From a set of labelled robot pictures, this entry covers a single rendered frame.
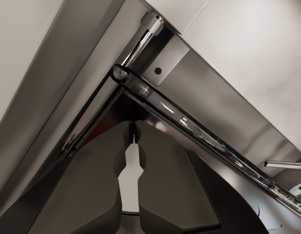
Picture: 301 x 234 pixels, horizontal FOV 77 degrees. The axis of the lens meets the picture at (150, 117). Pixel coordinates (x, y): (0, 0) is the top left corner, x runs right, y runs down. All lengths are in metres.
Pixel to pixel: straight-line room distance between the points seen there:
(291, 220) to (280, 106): 0.15
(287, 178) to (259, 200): 0.12
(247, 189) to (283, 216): 0.07
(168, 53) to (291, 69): 0.10
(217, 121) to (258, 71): 0.10
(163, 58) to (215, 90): 0.09
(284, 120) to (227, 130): 0.08
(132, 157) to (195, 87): 0.11
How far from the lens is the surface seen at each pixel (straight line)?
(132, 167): 0.17
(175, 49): 0.18
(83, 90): 0.23
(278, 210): 0.27
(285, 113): 0.21
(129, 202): 0.21
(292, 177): 0.36
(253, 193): 0.23
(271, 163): 0.22
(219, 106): 0.25
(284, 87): 0.20
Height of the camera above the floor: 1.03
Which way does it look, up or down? 61 degrees down
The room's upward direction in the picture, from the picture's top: 174 degrees clockwise
